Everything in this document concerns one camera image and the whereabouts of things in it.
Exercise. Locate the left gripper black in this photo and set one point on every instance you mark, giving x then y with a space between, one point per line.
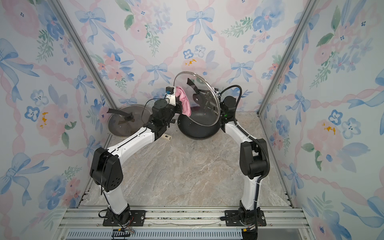
178 106

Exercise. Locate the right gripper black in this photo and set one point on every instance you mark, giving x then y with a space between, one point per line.
208 100

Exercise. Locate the glass pot lid black handle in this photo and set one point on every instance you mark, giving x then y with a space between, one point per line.
189 82

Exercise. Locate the pink cloth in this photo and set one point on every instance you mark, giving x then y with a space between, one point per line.
186 107

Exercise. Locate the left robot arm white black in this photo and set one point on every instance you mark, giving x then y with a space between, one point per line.
106 170

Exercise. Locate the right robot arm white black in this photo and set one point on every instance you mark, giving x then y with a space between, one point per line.
254 158

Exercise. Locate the glass lid on steel pan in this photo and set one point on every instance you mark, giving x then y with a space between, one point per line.
127 120

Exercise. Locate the black frying pan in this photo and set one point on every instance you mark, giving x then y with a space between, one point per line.
198 127

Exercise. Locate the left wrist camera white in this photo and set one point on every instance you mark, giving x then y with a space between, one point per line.
171 95

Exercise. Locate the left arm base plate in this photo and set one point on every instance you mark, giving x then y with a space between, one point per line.
132 217

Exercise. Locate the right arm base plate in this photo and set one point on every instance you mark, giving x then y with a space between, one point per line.
236 218

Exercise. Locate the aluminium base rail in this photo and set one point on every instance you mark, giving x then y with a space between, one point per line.
184 223

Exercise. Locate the aluminium frame post right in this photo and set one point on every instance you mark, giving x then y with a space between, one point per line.
286 57

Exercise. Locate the aluminium frame post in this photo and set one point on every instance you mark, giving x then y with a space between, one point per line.
86 58
286 57

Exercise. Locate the aluminium frame post left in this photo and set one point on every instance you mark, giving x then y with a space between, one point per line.
86 58

